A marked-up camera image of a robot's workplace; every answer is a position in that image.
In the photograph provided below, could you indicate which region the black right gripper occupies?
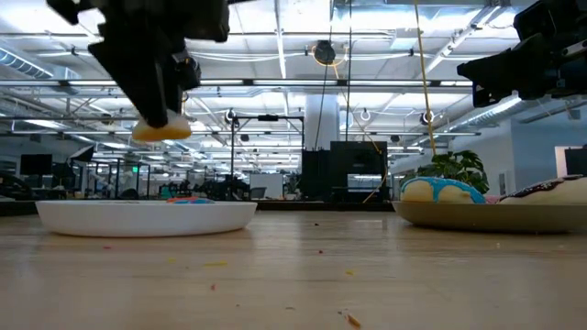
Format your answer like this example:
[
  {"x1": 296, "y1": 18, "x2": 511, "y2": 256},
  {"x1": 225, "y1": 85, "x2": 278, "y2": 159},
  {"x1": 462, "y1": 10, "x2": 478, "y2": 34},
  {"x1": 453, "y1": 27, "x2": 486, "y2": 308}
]
[{"x1": 457, "y1": 0, "x2": 587, "y2": 109}]

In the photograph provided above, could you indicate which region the white building column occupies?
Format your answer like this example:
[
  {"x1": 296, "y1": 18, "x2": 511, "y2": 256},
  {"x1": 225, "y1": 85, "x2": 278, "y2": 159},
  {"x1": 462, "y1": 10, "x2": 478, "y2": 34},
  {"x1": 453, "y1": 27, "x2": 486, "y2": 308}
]
[{"x1": 305, "y1": 94, "x2": 340, "y2": 151}]

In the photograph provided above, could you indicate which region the yellow hanging rope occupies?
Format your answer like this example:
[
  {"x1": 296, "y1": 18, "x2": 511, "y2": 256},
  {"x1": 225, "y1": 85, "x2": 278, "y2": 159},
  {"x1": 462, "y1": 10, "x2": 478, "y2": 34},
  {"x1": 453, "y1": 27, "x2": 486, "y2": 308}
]
[{"x1": 413, "y1": 0, "x2": 437, "y2": 157}]

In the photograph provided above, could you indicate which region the black ceiling cable reel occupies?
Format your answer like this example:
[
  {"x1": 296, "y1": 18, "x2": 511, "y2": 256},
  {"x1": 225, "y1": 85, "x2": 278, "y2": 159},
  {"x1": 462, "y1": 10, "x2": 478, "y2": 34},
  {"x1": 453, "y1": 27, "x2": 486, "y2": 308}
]
[{"x1": 313, "y1": 39, "x2": 338, "y2": 67}]

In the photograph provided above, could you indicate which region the tan plate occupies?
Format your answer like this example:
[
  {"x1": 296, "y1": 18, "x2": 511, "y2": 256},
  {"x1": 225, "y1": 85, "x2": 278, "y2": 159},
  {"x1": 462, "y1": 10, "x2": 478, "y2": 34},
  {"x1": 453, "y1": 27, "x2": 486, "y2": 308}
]
[{"x1": 393, "y1": 200, "x2": 587, "y2": 235}]

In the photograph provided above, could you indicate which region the silver ventilation duct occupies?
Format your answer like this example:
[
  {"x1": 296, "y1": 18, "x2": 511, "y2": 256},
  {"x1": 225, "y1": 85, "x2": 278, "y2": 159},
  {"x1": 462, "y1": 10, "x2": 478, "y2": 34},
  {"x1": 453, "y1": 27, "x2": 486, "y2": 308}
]
[{"x1": 447, "y1": 93, "x2": 551, "y2": 133}]

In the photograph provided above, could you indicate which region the long ceiling light strip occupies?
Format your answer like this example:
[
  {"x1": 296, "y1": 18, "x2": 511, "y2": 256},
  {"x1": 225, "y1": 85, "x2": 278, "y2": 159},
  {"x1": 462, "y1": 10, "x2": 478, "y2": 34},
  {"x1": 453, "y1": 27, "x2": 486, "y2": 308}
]
[{"x1": 0, "y1": 79, "x2": 474, "y2": 90}]

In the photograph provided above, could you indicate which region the dark wall monitor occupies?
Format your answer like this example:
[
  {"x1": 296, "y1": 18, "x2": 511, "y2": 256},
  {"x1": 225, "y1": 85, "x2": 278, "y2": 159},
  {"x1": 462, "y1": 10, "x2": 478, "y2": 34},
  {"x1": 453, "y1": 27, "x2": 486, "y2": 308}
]
[{"x1": 19, "y1": 153, "x2": 53, "y2": 177}]

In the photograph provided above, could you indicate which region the dark monitor with white frame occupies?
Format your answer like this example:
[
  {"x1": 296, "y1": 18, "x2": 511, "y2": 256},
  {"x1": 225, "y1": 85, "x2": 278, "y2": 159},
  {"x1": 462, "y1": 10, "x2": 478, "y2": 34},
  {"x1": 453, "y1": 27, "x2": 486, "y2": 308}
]
[{"x1": 554, "y1": 145, "x2": 587, "y2": 178}]

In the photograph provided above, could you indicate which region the white plate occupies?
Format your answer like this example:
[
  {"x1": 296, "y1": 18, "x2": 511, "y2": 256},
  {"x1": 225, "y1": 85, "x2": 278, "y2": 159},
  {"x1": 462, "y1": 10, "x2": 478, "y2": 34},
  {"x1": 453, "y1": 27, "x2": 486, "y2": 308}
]
[{"x1": 35, "y1": 200, "x2": 258, "y2": 238}]

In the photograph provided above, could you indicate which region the black cabinet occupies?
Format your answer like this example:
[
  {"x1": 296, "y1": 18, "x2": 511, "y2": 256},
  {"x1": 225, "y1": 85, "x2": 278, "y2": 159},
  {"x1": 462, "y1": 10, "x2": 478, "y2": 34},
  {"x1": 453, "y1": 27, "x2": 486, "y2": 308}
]
[{"x1": 301, "y1": 140, "x2": 390, "y2": 204}]

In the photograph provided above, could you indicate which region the blue-glazed plain donut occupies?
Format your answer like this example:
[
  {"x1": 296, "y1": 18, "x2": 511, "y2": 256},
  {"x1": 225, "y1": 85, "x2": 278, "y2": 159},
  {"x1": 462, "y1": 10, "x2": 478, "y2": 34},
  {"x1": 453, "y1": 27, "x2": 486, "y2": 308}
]
[{"x1": 400, "y1": 176, "x2": 487, "y2": 205}]

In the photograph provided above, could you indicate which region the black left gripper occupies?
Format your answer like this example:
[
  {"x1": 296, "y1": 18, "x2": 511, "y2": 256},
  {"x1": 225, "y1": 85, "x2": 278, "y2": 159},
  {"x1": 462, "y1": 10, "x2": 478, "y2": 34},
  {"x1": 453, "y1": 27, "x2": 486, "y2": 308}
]
[{"x1": 45, "y1": 0, "x2": 231, "y2": 130}]

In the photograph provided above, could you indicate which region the potted green plant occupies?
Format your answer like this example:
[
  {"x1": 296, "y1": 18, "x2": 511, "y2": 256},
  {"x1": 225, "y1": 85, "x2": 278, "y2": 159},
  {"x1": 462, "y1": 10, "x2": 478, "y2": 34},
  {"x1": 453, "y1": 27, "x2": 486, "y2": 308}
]
[{"x1": 403, "y1": 149, "x2": 491, "y2": 195}]

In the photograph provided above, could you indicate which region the white board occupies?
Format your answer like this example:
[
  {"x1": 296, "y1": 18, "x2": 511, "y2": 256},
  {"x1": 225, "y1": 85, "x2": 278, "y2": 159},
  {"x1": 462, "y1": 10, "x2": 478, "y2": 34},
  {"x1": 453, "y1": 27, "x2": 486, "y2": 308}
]
[{"x1": 249, "y1": 173, "x2": 284, "y2": 200}]

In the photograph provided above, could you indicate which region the white-iced sprinkled donut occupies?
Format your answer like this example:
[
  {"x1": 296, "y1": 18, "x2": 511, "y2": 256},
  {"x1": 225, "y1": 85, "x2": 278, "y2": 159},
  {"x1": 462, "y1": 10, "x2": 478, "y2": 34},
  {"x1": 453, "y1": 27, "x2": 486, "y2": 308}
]
[{"x1": 131, "y1": 109, "x2": 194, "y2": 143}]

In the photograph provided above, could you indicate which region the black metal frame stand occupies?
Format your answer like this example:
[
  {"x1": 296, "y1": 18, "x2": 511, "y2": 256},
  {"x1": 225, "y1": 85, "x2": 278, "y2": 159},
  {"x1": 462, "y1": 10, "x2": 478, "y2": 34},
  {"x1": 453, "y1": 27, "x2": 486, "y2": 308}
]
[{"x1": 229, "y1": 115, "x2": 305, "y2": 178}]

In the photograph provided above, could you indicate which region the chocolate-iced donut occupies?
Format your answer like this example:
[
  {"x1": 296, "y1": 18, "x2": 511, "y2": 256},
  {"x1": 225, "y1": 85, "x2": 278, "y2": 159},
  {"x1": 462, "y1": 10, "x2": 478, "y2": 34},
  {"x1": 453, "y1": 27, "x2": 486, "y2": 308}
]
[{"x1": 498, "y1": 173, "x2": 587, "y2": 206}]

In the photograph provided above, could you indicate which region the black hanging cable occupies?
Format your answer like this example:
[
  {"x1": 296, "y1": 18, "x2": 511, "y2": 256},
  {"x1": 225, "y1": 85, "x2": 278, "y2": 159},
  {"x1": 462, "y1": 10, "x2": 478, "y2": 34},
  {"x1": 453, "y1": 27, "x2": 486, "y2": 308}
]
[{"x1": 345, "y1": 0, "x2": 354, "y2": 143}]

